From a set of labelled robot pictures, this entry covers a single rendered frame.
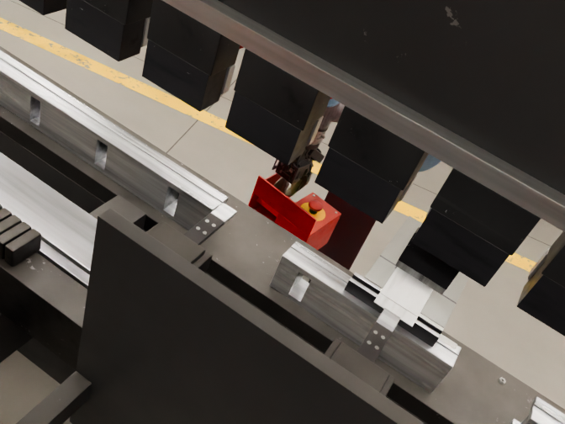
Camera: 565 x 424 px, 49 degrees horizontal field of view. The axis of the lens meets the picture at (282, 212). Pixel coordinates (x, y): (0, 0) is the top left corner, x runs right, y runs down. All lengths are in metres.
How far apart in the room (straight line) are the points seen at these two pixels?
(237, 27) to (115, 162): 0.67
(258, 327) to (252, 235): 0.79
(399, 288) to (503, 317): 1.77
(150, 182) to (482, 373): 0.82
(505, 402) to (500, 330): 1.55
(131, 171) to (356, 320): 0.58
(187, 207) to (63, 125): 0.35
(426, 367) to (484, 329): 1.64
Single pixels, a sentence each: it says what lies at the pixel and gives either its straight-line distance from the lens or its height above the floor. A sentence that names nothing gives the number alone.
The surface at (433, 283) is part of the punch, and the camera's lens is 1.17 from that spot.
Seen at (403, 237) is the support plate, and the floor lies 1.00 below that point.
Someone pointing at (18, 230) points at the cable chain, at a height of 1.04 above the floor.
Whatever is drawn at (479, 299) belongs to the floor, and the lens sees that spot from 3.01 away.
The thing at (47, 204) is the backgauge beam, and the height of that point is 0.98.
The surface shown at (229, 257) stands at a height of 0.87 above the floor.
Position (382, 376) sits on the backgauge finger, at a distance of 1.06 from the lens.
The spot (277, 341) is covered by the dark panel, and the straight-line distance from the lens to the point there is 0.63.
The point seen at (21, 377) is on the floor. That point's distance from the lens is 2.16.
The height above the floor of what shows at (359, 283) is 1.00.
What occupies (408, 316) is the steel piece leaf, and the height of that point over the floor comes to 1.00.
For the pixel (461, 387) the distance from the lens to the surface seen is 1.36.
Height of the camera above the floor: 1.82
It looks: 39 degrees down
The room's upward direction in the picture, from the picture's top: 22 degrees clockwise
